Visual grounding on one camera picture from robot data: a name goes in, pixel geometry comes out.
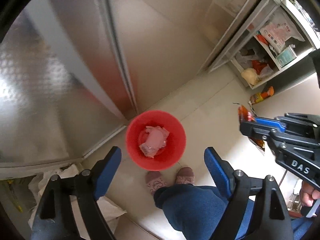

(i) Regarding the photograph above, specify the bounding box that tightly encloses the red snack wrapper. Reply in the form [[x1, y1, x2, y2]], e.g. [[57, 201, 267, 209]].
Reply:
[[234, 102, 265, 154]]

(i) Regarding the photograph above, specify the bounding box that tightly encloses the red trash bucket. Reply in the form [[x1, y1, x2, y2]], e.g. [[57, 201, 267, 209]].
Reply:
[[125, 110, 186, 171]]

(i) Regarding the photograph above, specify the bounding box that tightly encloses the person right hand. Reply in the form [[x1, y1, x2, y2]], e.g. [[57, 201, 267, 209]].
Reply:
[[299, 181, 320, 207]]

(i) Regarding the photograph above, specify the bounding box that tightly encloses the orange toy bottle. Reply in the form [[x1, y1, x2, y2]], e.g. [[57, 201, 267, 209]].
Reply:
[[249, 86, 274, 105]]

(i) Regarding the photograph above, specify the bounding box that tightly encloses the white sack bag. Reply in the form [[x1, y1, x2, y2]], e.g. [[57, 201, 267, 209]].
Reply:
[[28, 164, 126, 239]]

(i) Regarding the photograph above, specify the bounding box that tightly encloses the blue trousers leg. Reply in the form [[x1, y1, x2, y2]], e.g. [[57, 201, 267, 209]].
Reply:
[[153, 184, 314, 239]]

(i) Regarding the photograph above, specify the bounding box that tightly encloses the pink right slipper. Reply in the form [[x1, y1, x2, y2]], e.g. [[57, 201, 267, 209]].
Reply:
[[175, 167, 195, 185]]

